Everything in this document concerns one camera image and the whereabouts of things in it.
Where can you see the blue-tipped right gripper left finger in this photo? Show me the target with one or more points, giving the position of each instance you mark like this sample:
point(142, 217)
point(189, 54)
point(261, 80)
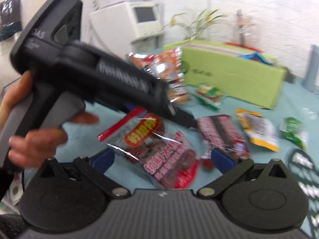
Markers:
point(92, 170)

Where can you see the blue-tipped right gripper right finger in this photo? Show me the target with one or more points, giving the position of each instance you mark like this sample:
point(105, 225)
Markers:
point(232, 169)

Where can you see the person's left hand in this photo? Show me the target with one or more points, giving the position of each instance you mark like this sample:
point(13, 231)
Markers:
point(37, 145)

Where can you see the dark red striped snack pack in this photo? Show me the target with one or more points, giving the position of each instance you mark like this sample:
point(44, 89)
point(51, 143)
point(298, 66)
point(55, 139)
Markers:
point(220, 132)

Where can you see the yellow white snack packet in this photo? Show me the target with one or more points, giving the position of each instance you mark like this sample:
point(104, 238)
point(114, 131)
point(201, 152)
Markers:
point(260, 131)

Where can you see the red dates snack bag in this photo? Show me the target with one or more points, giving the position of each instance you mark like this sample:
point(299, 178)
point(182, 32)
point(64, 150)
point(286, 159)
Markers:
point(156, 149)

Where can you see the green candy packet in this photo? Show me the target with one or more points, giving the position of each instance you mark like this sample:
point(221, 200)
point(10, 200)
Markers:
point(293, 130)

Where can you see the white appliance with screen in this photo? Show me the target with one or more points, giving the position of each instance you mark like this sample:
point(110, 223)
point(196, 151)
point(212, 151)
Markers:
point(126, 27)

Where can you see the green wrapped biscuit pack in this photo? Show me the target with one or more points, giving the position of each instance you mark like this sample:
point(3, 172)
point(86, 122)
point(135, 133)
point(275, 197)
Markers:
point(209, 96)

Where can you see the silver foil chips bag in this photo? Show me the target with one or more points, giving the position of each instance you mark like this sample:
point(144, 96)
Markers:
point(165, 66)

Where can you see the green cardboard storage box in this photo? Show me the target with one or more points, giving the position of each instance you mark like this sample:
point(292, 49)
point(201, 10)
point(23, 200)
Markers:
point(225, 67)

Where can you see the blue snack packet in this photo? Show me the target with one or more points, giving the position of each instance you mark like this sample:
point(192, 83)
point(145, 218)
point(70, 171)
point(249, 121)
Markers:
point(255, 56)

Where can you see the grey cylinder speaker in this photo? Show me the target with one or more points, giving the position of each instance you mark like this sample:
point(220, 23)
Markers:
point(312, 70)

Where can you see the red plastic basin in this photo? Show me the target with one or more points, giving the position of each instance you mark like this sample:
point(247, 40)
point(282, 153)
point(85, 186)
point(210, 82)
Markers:
point(242, 46)

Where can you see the glass pitcher with straw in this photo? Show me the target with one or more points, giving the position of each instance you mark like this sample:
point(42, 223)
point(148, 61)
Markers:
point(247, 32)

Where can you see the glass vase with plant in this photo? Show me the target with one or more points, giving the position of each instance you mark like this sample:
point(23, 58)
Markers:
point(195, 24)

